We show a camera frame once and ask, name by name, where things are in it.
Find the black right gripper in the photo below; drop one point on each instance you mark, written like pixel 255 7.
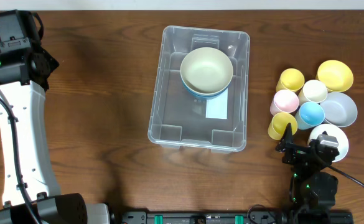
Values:
pixel 298 151

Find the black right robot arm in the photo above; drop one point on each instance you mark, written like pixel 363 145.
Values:
pixel 311 189

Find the grey bowl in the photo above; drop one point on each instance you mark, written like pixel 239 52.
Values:
pixel 340 110

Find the light blue cup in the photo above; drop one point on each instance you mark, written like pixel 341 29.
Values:
pixel 309 115

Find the clear plastic storage container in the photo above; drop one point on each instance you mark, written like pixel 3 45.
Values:
pixel 178 118

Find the yellow cup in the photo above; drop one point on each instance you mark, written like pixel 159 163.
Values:
pixel 278 125
pixel 290 79

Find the cream white cup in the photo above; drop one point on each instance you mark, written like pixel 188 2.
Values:
pixel 313 91

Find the white bowl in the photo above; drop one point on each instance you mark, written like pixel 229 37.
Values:
pixel 332 130

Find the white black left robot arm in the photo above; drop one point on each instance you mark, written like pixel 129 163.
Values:
pixel 31 191

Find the cream beige bowl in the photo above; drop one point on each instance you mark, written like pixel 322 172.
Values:
pixel 206 70

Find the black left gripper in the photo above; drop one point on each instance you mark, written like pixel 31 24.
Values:
pixel 48 62

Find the blue bowl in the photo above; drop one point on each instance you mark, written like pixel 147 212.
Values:
pixel 202 97
pixel 205 94

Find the white paper label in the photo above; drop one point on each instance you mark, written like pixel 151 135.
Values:
pixel 217 107

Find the yellow bowl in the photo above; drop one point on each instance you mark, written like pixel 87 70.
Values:
pixel 335 75

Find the pink cup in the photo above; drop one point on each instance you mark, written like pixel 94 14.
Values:
pixel 284 101

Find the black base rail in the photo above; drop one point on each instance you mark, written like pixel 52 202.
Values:
pixel 254 216

